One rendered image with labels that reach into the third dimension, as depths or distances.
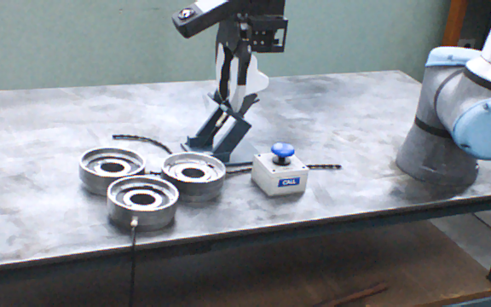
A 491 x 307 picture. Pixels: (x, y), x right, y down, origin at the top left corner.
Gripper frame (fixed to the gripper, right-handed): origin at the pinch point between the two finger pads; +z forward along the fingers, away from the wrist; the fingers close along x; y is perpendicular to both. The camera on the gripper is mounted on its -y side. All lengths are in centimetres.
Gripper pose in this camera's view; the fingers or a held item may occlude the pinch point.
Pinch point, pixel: (226, 98)
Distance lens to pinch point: 125.7
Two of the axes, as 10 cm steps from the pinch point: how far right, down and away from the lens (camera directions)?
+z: -1.2, 9.0, 4.3
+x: -4.2, -4.3, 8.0
